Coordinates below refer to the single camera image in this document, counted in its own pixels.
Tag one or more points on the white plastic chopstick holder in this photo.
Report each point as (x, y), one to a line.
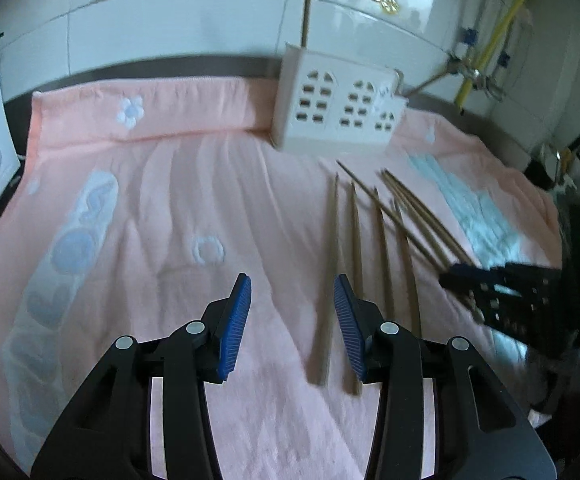
(290, 110)

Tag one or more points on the pink printed towel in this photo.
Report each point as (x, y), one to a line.
(195, 185)

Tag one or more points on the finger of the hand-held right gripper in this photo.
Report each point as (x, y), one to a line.
(499, 277)
(524, 320)

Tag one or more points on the bunch of wooden chopsticks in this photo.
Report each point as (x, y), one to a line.
(328, 260)

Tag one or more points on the metal wall valve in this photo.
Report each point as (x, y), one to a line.
(495, 92)
(469, 76)

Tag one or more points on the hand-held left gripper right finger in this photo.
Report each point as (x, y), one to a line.
(347, 330)

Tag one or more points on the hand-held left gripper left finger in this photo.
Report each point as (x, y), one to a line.
(235, 330)

